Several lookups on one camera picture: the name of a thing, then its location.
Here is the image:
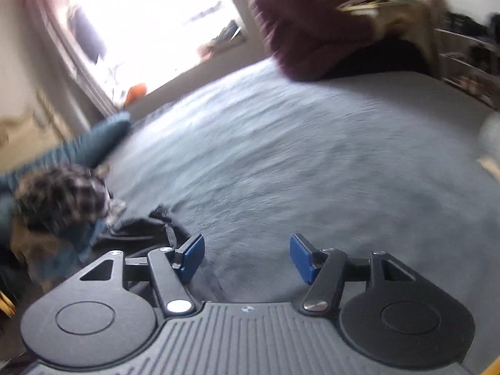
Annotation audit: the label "blue shirt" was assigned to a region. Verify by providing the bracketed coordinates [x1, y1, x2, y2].
[35, 219, 110, 282]

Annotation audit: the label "dark navy pants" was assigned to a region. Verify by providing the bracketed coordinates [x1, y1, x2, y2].
[90, 207, 219, 301]

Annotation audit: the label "orange bag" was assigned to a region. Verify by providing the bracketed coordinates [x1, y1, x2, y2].
[124, 83, 148, 106]

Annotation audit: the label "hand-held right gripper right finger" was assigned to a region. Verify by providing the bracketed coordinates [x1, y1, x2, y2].
[290, 233, 418, 314]

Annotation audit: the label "cream carved headboard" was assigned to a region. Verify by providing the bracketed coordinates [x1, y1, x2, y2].
[0, 90, 75, 173]

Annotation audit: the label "grey curtain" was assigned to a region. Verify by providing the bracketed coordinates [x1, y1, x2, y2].
[23, 0, 118, 118]

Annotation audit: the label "teal pillow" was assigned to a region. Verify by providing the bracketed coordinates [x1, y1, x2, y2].
[0, 111, 131, 200]

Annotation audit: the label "barred window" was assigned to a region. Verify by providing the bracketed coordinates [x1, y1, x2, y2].
[51, 0, 251, 106]

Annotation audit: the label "metal shoe rack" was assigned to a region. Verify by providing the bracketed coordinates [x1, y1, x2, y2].
[433, 12, 500, 106]

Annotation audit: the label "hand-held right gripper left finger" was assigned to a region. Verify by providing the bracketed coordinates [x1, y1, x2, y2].
[79, 233, 206, 315]

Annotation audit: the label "dark plaid shirt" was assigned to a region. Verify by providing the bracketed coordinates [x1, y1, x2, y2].
[13, 164, 126, 235]

